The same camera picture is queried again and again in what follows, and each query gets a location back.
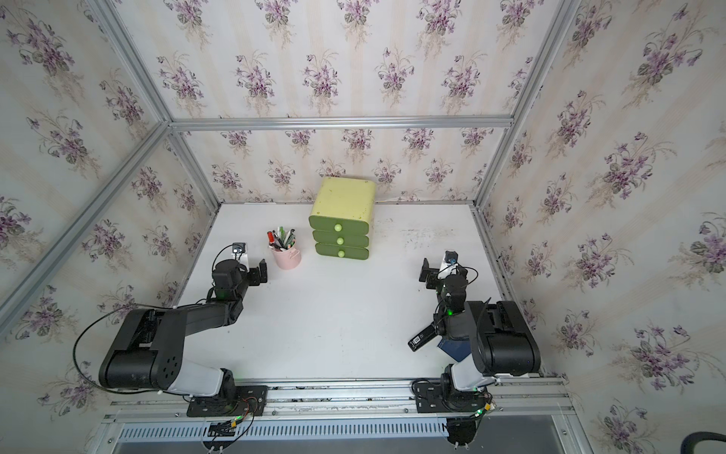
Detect green bottom drawer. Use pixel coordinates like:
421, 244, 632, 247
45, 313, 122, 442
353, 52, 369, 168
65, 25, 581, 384
315, 243, 370, 260

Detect green drawer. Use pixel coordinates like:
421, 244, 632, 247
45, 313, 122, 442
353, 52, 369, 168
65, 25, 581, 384
315, 243, 370, 260
313, 230, 370, 249
308, 215, 370, 236

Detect green top drawer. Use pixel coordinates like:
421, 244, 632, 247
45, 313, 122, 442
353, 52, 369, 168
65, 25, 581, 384
308, 215, 370, 236

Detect yellow green drawer cabinet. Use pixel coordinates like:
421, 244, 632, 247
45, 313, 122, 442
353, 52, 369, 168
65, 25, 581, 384
309, 177, 376, 242

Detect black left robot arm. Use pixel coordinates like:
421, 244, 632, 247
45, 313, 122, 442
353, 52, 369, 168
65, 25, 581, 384
98, 259, 268, 401

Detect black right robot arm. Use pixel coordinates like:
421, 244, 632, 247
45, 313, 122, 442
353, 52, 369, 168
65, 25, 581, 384
408, 251, 541, 393

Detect pink pen cup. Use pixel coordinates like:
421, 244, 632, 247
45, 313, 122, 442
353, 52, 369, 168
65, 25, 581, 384
272, 246, 302, 271

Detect pens in cup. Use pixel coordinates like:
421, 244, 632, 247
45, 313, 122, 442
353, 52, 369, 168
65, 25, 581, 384
267, 226, 296, 252

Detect dark blue notebook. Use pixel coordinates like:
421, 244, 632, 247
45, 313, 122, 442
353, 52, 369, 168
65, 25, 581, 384
438, 339, 471, 362

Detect small circuit board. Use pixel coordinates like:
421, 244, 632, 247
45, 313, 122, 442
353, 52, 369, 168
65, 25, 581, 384
207, 421, 237, 438

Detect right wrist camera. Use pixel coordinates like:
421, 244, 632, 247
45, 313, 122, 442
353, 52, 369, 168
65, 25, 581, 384
437, 251, 459, 279

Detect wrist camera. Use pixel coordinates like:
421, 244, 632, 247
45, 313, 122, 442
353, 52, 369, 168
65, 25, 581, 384
437, 251, 459, 279
232, 242, 249, 268

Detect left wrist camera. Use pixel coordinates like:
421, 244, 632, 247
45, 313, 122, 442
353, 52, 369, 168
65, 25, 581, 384
232, 242, 249, 268

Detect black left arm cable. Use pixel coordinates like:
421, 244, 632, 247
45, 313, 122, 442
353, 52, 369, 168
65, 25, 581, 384
72, 303, 171, 395

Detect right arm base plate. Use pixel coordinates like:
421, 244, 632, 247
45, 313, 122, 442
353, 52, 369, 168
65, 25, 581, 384
410, 378, 493, 416

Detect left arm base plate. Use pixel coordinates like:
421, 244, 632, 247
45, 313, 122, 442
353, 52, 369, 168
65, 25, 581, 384
186, 385, 270, 418

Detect aluminium front rail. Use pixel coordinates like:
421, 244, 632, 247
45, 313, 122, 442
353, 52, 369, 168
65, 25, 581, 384
101, 373, 580, 424

